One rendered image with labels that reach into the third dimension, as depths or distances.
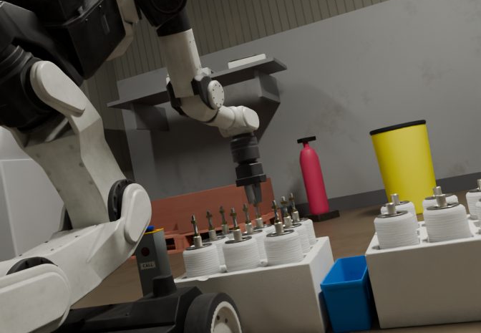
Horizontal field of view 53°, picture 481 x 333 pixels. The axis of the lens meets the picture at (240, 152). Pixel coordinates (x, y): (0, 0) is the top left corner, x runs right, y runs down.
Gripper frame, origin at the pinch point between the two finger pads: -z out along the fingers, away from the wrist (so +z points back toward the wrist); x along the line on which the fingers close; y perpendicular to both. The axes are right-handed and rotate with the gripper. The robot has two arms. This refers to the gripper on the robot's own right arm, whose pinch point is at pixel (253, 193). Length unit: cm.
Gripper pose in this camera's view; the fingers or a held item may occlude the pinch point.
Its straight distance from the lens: 155.1
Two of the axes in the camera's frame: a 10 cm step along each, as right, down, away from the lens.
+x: 6.2, -1.7, -7.7
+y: 7.6, -1.1, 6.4
